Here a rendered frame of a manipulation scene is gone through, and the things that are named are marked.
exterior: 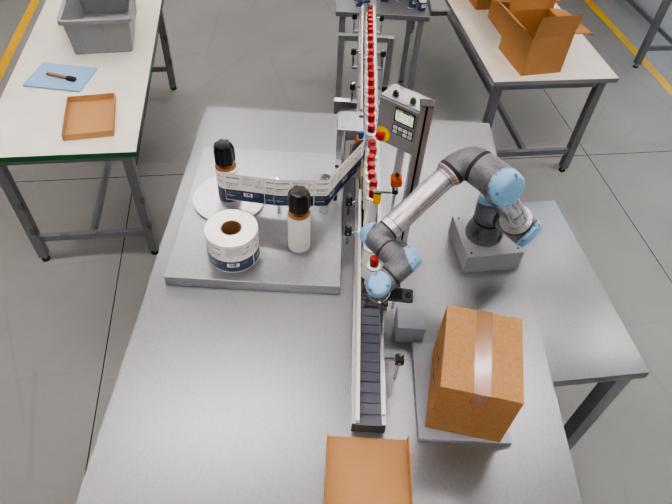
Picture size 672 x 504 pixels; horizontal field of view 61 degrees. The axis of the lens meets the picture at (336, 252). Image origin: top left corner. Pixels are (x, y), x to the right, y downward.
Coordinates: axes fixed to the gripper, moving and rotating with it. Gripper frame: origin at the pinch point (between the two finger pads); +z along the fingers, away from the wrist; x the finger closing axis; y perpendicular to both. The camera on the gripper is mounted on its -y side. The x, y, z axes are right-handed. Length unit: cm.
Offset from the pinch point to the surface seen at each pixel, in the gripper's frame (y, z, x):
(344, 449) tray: 13, -14, 49
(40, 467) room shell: 154, 54, 66
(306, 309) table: 29.8, 10.0, 1.5
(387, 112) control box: -2, -18, -64
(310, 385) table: 25.8, -4.6, 29.6
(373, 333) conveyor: 4.4, 2.4, 11.2
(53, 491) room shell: 144, 50, 75
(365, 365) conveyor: 7.0, -4.1, 22.7
